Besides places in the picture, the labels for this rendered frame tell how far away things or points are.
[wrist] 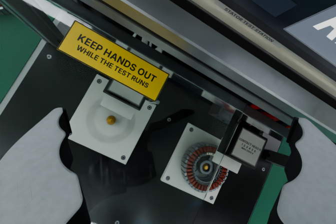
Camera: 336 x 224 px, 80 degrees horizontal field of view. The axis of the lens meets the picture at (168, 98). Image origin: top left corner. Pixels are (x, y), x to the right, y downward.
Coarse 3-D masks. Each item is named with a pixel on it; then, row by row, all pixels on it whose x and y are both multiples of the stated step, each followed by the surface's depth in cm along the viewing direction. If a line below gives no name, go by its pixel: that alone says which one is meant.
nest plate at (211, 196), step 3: (219, 186) 51; (216, 189) 50; (207, 192) 50; (210, 192) 50; (213, 192) 50; (216, 192) 50; (207, 195) 50; (210, 195) 50; (213, 195) 50; (216, 195) 50; (207, 198) 50; (210, 198) 50; (213, 198) 50; (210, 201) 50; (213, 201) 50
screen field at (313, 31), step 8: (328, 8) 10; (312, 16) 11; (320, 16) 11; (328, 16) 11; (296, 24) 12; (304, 24) 12; (312, 24) 12; (320, 24) 11; (328, 24) 11; (288, 32) 13; (296, 32) 13; (304, 32) 12; (312, 32) 12; (320, 32) 12; (328, 32) 12; (304, 40) 13; (312, 40) 13; (320, 40) 12; (328, 40) 12; (312, 48) 13; (320, 48) 13; (328, 48) 13; (328, 56) 13
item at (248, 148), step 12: (240, 120) 39; (240, 132) 37; (252, 132) 38; (240, 144) 37; (252, 144) 37; (264, 144) 38; (228, 156) 39; (240, 156) 37; (252, 156) 37; (228, 168) 41
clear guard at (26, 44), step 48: (0, 0) 16; (48, 0) 17; (0, 48) 16; (48, 48) 17; (144, 48) 19; (0, 96) 16; (48, 96) 17; (96, 96) 18; (144, 96) 19; (192, 96) 20; (240, 96) 21; (0, 144) 16; (96, 144) 18; (144, 144) 18; (192, 144) 20; (96, 192) 17; (144, 192) 18; (192, 192) 19
